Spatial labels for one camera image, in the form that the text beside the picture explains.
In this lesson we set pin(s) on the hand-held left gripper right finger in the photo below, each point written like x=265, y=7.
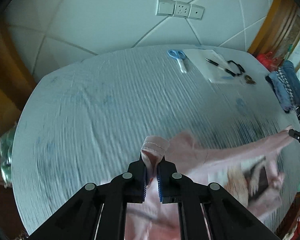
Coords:
x=190, y=192

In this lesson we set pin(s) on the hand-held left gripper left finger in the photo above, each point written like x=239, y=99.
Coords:
x=115, y=192

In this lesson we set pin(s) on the pink garment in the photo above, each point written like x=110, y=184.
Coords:
x=215, y=160

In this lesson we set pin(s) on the black white checkered garment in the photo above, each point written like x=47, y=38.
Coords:
x=283, y=81

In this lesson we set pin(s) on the small brown hair clip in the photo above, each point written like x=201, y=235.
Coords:
x=250, y=80

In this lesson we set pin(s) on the red plastic bag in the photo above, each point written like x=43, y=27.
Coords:
x=267, y=59

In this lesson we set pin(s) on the black pen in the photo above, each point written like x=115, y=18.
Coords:
x=220, y=66

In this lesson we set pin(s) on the green plastic bag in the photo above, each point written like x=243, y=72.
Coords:
x=7, y=155

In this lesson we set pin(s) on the white paper sheet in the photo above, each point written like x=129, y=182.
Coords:
x=205, y=67

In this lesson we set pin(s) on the wooden wall frame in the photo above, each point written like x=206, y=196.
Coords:
x=272, y=25
x=7, y=62

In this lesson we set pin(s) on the white single-hole wall socket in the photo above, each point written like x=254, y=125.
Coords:
x=196, y=12

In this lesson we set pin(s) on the white five-hole wall socket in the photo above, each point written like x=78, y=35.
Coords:
x=183, y=9

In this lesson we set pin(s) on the white wall switch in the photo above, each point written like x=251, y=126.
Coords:
x=165, y=7

